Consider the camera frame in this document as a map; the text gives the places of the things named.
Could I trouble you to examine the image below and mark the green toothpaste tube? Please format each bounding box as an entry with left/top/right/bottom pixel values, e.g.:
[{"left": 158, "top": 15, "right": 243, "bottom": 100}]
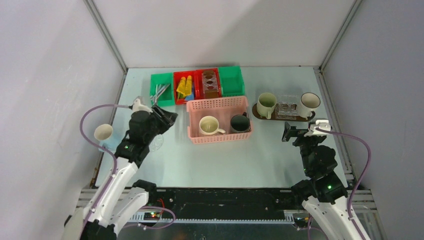
[{"left": 177, "top": 92, "right": 186, "bottom": 100}]

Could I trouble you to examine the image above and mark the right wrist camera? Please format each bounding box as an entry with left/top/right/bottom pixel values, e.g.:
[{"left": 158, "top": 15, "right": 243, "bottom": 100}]
[{"left": 303, "top": 119, "right": 332, "bottom": 137}]

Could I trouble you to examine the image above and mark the green bin far right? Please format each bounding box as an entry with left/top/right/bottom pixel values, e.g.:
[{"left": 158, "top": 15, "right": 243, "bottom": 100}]
[{"left": 218, "top": 66, "right": 245, "bottom": 97}]

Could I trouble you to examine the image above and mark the clear textured oval tray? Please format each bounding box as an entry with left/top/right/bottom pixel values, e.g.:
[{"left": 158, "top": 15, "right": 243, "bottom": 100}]
[{"left": 99, "top": 132, "right": 165, "bottom": 154}]

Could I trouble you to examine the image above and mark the brown wooden toothbrush holder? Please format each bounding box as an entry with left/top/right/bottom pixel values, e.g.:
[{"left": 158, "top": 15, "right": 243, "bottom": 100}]
[{"left": 201, "top": 69, "right": 220, "bottom": 99}]

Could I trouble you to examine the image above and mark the cream mug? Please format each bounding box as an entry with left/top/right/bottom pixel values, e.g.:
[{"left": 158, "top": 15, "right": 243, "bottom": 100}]
[{"left": 198, "top": 115, "right": 227, "bottom": 136}]

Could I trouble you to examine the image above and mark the red bin with toothpaste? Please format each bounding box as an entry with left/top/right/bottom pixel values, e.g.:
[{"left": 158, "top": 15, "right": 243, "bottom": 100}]
[{"left": 173, "top": 70, "right": 196, "bottom": 105}]

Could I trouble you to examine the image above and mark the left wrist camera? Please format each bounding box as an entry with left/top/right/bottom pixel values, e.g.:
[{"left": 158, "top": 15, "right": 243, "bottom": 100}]
[{"left": 131, "top": 96, "right": 153, "bottom": 114}]

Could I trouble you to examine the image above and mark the clear textured toothbrush holder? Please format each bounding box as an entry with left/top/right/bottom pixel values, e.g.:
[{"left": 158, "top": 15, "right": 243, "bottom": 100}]
[{"left": 275, "top": 95, "right": 298, "bottom": 121}]

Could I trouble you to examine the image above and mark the black mug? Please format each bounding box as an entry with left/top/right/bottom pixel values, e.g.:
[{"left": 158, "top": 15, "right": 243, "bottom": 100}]
[{"left": 230, "top": 112, "right": 251, "bottom": 134}]

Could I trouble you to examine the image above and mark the light green mug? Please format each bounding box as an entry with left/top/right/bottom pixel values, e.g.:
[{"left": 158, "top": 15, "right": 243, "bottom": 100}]
[{"left": 256, "top": 92, "right": 277, "bottom": 120}]

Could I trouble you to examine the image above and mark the brown wooden oval tray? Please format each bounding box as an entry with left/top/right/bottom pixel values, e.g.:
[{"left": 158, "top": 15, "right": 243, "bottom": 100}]
[{"left": 251, "top": 103, "right": 316, "bottom": 122}]

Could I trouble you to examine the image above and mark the pink perforated basket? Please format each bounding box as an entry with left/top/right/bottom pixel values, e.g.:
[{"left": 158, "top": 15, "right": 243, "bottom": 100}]
[{"left": 186, "top": 96, "right": 253, "bottom": 144}]

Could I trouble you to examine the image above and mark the green bin with toothbrushes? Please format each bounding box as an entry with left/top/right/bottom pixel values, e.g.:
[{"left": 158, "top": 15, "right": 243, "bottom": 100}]
[{"left": 150, "top": 72, "right": 175, "bottom": 107}]

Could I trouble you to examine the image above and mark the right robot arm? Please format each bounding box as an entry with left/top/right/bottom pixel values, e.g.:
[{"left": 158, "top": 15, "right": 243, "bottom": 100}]
[{"left": 282, "top": 119, "right": 370, "bottom": 240}]

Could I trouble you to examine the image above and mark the white mug blue handle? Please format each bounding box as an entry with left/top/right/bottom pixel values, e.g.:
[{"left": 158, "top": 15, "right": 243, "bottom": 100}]
[{"left": 93, "top": 124, "right": 121, "bottom": 152}]

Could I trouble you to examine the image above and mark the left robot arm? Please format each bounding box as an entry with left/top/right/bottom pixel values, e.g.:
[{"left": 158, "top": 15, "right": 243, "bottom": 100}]
[{"left": 61, "top": 103, "right": 178, "bottom": 240}]

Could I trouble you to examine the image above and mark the red bin with holder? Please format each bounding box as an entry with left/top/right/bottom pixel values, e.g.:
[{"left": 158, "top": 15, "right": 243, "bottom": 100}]
[{"left": 194, "top": 68, "right": 222, "bottom": 100}]

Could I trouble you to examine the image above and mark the white mug dark rim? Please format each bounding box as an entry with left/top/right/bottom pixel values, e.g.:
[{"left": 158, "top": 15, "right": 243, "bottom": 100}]
[{"left": 297, "top": 92, "right": 321, "bottom": 119}]

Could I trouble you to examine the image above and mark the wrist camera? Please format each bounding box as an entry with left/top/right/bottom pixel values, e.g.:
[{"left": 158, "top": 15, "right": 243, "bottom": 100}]
[
  {"left": 131, "top": 96, "right": 153, "bottom": 114},
  {"left": 303, "top": 119, "right": 332, "bottom": 137}
]

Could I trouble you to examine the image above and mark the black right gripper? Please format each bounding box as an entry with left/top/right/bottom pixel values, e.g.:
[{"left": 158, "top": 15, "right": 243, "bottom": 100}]
[{"left": 281, "top": 121, "right": 323, "bottom": 174}]

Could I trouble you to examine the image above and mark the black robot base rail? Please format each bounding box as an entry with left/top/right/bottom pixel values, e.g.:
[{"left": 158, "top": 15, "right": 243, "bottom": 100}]
[{"left": 147, "top": 187, "right": 317, "bottom": 221}]

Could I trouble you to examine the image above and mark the white toothbrush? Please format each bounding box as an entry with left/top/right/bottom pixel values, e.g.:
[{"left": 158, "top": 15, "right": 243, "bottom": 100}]
[{"left": 150, "top": 84, "right": 171, "bottom": 105}]

